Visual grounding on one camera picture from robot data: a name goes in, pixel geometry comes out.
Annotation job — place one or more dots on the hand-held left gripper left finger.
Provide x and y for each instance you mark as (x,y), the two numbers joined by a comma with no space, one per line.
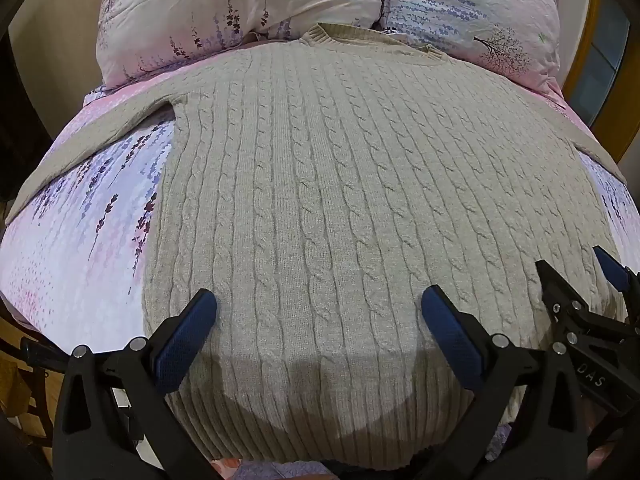
(187,330)

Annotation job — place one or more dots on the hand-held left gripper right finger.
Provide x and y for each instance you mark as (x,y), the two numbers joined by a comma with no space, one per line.
(447,331)

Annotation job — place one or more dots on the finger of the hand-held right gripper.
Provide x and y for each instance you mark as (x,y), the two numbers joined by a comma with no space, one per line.
(612,267)
(559,287)

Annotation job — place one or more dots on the dark wooden chair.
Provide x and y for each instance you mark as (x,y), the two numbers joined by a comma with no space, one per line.
(36,351)

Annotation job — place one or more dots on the pink floral bed sheet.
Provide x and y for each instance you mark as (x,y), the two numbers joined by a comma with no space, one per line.
(90,205)

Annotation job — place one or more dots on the yellow wooden cabinet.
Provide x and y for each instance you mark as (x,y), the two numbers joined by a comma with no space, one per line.
(590,25)

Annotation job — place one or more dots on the white blue floral pillow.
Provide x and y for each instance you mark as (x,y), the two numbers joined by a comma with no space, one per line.
(465,5)

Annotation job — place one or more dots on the pink floral pillow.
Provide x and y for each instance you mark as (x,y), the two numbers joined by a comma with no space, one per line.
(210,5)

